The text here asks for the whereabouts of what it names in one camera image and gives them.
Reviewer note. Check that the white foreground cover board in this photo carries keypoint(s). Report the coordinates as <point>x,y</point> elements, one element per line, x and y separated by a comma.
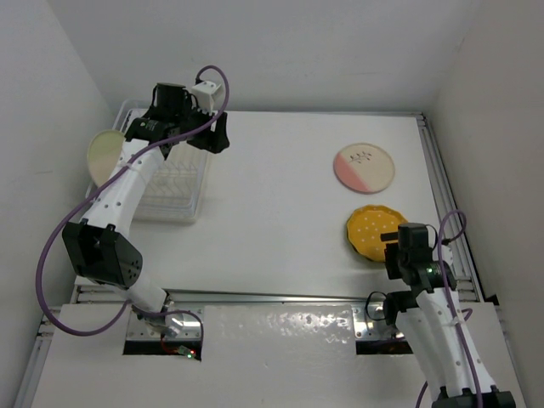
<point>252,356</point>

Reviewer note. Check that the front aluminium frame rail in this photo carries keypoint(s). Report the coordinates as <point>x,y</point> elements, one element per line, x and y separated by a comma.
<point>100,294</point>

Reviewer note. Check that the orange dotted plate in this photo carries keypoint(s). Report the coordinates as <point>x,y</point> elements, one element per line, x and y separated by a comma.
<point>365,227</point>

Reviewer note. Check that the white pink floral plate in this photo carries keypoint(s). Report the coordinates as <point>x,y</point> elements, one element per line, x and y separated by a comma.
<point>364,168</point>

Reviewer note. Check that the white wire dish rack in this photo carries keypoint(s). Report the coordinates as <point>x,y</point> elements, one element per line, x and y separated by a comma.
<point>173,193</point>

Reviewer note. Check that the cream round plate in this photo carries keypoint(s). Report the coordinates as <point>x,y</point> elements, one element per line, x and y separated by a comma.
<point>103,154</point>

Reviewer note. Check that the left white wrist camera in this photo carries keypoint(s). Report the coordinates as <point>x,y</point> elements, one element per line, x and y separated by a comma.
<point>206,94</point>

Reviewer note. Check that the small green circuit board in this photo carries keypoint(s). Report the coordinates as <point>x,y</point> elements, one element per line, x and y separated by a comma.
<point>179,350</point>

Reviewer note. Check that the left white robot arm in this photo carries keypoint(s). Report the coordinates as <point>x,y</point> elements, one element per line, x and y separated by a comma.
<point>98,245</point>

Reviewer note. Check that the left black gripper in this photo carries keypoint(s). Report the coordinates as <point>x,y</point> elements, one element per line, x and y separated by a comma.
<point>214,139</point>

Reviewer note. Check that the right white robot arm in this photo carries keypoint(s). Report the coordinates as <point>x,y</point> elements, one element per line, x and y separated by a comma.
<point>430,316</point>

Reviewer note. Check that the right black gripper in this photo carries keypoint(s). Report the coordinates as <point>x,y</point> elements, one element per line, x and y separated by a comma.
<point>391,267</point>

